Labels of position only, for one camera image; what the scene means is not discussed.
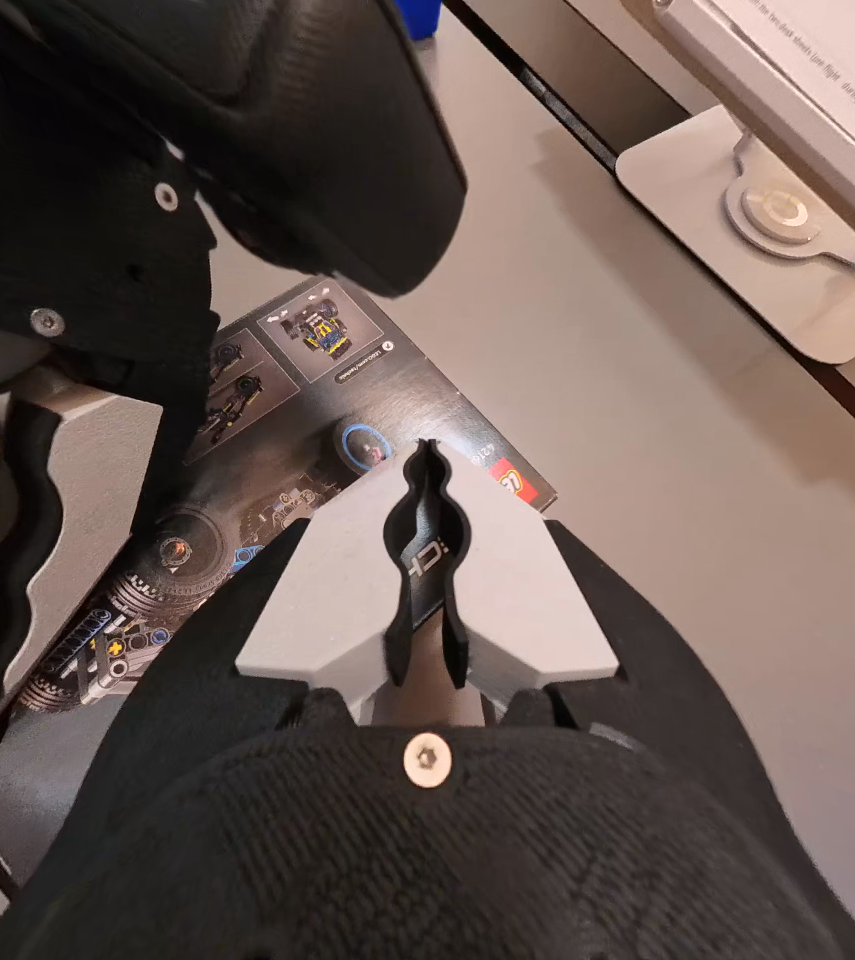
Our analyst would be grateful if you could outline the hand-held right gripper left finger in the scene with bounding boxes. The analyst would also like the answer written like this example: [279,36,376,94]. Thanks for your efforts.
[234,440,432,725]

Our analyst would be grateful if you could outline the dark lego set box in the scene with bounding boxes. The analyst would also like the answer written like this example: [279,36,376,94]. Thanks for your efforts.
[7,277,558,714]

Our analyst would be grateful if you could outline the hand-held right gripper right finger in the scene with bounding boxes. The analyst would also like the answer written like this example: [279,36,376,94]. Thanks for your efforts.
[427,440,621,725]

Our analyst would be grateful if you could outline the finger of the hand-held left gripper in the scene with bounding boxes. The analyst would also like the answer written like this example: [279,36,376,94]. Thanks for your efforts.
[0,706,109,902]
[0,368,166,755]

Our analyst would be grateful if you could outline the silver computer monitor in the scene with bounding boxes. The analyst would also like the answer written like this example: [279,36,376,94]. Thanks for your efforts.
[622,0,855,260]

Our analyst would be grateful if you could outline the blue container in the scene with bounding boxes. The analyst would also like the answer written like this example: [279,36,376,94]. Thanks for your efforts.
[394,0,443,40]

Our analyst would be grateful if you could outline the silver monitor stand base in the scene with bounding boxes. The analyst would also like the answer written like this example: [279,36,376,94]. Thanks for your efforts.
[616,106,855,367]

